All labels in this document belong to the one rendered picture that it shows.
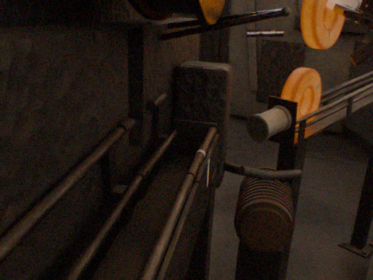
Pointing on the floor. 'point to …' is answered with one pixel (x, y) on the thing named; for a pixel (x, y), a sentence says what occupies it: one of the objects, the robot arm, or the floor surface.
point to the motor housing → (262, 227)
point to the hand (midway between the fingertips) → (326, 3)
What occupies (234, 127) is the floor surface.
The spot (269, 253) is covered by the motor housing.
